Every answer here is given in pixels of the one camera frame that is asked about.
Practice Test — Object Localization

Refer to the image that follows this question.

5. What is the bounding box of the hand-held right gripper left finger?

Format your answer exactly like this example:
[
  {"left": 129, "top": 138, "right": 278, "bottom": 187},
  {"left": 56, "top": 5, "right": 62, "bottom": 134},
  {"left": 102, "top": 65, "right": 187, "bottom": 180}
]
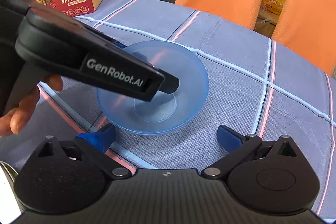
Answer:
[{"left": 37, "top": 124, "right": 132, "bottom": 179}]

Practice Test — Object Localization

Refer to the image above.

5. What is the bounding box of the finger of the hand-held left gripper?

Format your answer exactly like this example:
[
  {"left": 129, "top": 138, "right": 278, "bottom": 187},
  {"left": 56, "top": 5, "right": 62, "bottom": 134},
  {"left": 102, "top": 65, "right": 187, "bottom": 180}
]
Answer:
[
  {"left": 114, "top": 41, "right": 145, "bottom": 60},
  {"left": 157, "top": 74, "right": 180, "bottom": 95}
]

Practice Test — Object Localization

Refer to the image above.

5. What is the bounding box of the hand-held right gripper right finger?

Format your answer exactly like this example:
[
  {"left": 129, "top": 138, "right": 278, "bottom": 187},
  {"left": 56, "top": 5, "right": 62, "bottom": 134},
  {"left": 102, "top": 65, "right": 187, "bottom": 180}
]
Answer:
[{"left": 201, "top": 125, "right": 298, "bottom": 179}]

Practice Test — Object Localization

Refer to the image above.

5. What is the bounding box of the blue plastic bowl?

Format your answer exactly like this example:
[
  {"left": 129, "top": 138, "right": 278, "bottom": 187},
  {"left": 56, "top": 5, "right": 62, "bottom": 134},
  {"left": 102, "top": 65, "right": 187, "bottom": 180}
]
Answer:
[{"left": 96, "top": 41, "right": 210, "bottom": 136}]

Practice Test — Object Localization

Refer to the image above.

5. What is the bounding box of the person's left hand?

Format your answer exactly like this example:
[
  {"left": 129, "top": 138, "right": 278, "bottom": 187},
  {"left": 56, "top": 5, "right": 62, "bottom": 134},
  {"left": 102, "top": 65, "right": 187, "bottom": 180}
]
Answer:
[{"left": 0, "top": 74, "right": 64, "bottom": 136}]

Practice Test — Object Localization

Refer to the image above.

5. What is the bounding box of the blue plaid tablecloth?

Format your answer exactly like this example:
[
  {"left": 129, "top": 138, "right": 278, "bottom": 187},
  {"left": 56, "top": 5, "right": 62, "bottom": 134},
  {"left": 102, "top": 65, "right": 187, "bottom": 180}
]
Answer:
[{"left": 0, "top": 0, "right": 336, "bottom": 219}]

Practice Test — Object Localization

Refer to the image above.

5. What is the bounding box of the white ceramic bowl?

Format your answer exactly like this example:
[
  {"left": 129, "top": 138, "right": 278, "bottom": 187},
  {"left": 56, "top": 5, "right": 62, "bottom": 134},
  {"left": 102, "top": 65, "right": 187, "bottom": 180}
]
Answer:
[{"left": 0, "top": 168, "right": 22, "bottom": 217}]

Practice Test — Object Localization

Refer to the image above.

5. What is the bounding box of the brown cardboard box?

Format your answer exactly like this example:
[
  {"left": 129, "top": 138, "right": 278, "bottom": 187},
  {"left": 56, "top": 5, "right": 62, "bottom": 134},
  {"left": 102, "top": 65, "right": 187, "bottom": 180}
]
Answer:
[{"left": 253, "top": 4, "right": 279, "bottom": 39}]

